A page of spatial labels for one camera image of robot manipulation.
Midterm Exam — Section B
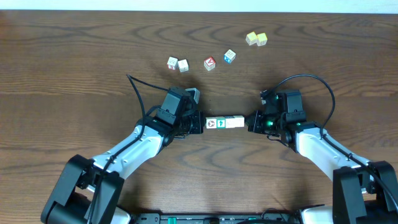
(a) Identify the red letter A block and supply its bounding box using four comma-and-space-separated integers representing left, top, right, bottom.
204, 57, 216, 71

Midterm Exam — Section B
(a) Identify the yellow wooden block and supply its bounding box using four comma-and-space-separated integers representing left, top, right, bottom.
246, 32, 257, 45
256, 32, 268, 46

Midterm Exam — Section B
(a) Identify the plain wooden letter block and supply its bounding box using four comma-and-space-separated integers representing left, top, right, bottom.
177, 59, 189, 72

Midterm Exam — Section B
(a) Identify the right yellow wooden block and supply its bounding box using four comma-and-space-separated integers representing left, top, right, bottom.
256, 32, 268, 46

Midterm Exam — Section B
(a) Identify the green sided wooden block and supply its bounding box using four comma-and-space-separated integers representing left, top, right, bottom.
216, 116, 226, 129

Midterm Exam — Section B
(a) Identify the plain cream wooden block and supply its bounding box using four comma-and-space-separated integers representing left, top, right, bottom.
234, 116, 245, 128

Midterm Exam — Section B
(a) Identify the left yellow wooden block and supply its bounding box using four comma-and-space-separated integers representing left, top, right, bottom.
246, 32, 257, 45

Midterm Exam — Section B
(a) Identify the blue sided wooden block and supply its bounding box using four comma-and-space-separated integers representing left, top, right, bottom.
224, 49, 236, 63

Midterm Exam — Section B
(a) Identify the blue faced wooden block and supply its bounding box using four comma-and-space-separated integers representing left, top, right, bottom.
224, 116, 235, 128

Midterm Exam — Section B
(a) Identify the cream wooden number block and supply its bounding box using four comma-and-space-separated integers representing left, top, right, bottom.
206, 117, 217, 129

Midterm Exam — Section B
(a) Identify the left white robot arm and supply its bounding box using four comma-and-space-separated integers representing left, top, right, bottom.
40, 111, 205, 223

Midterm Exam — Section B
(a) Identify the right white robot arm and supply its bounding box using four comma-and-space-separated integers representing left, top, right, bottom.
246, 110, 397, 224

